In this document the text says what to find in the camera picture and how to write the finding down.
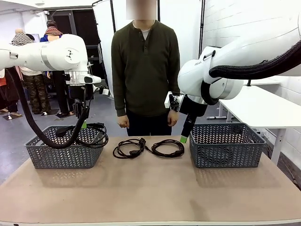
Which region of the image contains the small white table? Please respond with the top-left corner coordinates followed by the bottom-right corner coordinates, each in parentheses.
top-left (243, 78), bottom-right (281, 87)

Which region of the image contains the person's right forearm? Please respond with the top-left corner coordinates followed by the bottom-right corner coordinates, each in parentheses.
top-left (111, 80), bottom-right (128, 117)

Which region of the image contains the black coiled cable angled plug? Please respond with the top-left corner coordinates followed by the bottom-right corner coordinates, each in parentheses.
top-left (112, 137), bottom-right (147, 160)

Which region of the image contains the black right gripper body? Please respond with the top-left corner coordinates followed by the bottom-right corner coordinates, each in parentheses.
top-left (180, 94), bottom-right (209, 118)

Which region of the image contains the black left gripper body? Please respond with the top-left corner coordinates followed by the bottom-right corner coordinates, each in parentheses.
top-left (68, 84), bottom-right (94, 106)

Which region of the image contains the mannequin with cream sweater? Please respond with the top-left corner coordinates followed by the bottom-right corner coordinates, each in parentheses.
top-left (10, 28), bottom-right (51, 114)

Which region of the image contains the white backdrop panel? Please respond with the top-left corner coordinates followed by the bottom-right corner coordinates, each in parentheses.
top-left (93, 0), bottom-right (205, 99)

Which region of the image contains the person's right hand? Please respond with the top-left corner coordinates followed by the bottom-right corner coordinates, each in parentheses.
top-left (117, 115), bottom-right (130, 129)

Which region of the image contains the mannequin with blue shirt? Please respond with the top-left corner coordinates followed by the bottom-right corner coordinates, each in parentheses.
top-left (40, 20), bottom-right (77, 117)

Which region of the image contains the person in green henley shirt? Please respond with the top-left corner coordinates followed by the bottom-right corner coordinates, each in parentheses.
top-left (111, 20), bottom-right (181, 137)

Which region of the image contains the person's left hand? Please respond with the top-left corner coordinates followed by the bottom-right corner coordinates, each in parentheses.
top-left (167, 110), bottom-right (179, 127)

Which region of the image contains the black power cable round plug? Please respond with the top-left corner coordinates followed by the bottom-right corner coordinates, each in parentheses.
top-left (56, 122), bottom-right (109, 149)

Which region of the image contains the black thin cable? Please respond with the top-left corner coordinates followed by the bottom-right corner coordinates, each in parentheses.
top-left (145, 138), bottom-right (185, 158)

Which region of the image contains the grey plastic lattice basket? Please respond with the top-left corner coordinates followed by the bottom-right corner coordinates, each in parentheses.
top-left (24, 124), bottom-right (105, 170)
top-left (189, 122), bottom-right (267, 169)

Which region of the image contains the black light stand pole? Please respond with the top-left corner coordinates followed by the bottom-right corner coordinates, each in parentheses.
top-left (198, 0), bottom-right (206, 55)

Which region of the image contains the black braided cable sleeve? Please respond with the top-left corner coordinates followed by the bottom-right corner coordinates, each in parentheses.
top-left (201, 40), bottom-right (301, 105)
top-left (4, 68), bottom-right (90, 149)

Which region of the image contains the large white table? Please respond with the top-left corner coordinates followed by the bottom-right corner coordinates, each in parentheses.
top-left (206, 85), bottom-right (301, 165)

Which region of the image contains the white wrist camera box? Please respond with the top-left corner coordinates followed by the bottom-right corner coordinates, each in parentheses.
top-left (164, 93), bottom-right (186, 113)
top-left (93, 85), bottom-right (110, 96)

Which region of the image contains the person's left forearm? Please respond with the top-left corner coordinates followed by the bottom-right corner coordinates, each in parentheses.
top-left (168, 70), bottom-right (181, 95)

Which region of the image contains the background person in grey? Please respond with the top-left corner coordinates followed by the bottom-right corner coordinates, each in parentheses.
top-left (97, 43), bottom-right (104, 71)

